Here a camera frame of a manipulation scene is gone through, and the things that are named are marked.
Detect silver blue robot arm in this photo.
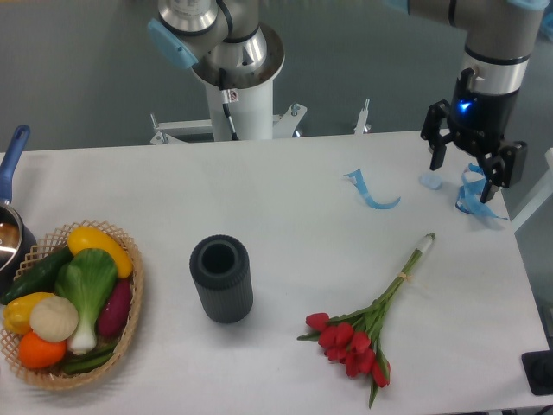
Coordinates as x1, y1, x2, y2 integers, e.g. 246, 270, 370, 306
148, 1, 547, 202

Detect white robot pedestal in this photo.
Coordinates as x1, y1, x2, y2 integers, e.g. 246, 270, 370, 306
149, 80, 372, 145

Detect red tulip bouquet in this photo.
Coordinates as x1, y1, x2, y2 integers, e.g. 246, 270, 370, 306
297, 233, 436, 406

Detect purple sweet potato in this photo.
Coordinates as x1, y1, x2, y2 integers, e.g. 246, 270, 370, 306
97, 279, 132, 337

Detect green bok choy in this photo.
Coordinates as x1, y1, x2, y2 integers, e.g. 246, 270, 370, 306
54, 248, 118, 355

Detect blue handled saucepan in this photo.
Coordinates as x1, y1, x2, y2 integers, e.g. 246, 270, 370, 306
1, 124, 36, 294

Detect dark green cucumber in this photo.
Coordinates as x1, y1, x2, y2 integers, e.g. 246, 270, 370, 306
1, 246, 73, 305

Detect cream white garlic bulb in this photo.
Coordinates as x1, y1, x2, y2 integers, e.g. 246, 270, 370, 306
29, 296, 79, 342

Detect yellow bell pepper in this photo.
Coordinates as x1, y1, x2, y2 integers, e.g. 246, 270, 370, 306
3, 292, 54, 335

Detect black device at edge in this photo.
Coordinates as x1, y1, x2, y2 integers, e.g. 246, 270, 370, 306
521, 350, 552, 396

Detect tangled blue ribbon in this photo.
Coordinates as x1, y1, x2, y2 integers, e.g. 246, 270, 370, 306
455, 163, 506, 220

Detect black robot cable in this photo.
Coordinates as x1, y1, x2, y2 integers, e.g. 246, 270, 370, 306
217, 67, 240, 142

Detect white frame at right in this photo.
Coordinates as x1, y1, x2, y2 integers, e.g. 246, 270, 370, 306
511, 148, 552, 233

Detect curled blue ribbon strip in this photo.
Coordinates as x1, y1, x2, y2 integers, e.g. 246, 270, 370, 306
344, 169, 401, 210

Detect light blue round cap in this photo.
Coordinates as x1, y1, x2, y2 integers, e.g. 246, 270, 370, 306
419, 173, 443, 190

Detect yellow squash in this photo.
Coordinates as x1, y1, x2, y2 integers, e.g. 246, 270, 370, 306
67, 226, 134, 279

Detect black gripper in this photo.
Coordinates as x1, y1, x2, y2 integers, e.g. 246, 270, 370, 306
420, 68, 528, 203

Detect dark grey ribbed vase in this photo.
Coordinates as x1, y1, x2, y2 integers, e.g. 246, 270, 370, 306
189, 234, 254, 324

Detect orange fruit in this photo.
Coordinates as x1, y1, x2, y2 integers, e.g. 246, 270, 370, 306
18, 331, 67, 369

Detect woven wicker basket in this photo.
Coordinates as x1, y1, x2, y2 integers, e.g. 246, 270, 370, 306
1, 220, 144, 391

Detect green bean pods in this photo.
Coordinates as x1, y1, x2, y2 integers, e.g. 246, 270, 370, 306
61, 342, 116, 375

